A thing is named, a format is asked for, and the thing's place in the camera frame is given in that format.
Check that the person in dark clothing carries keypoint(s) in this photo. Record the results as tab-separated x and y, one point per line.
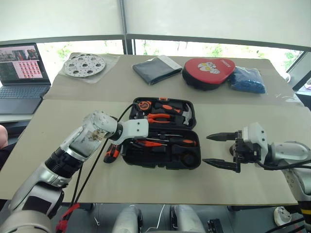
3	145

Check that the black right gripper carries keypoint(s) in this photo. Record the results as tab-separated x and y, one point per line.
245	153

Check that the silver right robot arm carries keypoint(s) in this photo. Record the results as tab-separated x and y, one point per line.
291	151

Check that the small black ribbed block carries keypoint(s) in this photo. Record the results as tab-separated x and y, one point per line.
215	225

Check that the blue cloth in bag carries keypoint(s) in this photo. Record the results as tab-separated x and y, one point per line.
246	80

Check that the black orange tape measure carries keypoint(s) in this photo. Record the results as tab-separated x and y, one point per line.
145	105

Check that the orange-black loose hand tool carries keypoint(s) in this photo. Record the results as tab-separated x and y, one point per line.
112	153

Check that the dark open laptop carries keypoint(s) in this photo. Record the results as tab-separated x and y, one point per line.
22	72

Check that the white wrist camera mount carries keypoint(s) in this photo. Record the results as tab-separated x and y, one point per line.
136	129
255	136

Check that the grey window frame post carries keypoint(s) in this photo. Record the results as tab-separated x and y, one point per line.
124	24

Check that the red heart-shaped box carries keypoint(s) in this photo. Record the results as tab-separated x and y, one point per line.
206	72

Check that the perforated steel round plate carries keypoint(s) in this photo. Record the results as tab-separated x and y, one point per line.
85	65

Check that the black tape roll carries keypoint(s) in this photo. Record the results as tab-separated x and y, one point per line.
188	159

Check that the black plastic tool case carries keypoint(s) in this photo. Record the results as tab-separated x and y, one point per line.
170	157

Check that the grey rounded shape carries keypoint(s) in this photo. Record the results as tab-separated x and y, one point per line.
127	218
185	218

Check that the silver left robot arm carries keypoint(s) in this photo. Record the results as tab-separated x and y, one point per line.
36	179

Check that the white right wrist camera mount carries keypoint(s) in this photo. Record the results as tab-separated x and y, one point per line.
255	136

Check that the black folded cloth in bag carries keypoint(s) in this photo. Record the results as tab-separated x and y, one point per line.
155	70

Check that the white round object on floor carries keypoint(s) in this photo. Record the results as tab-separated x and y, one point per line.
282	215

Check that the round grey object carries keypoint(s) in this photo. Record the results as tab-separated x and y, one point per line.
230	150

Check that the orange-black screwdriver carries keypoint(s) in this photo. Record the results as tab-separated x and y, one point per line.
184	142

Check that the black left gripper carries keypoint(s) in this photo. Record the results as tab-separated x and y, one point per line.
152	133

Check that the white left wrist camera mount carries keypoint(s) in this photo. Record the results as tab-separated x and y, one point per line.
136	129

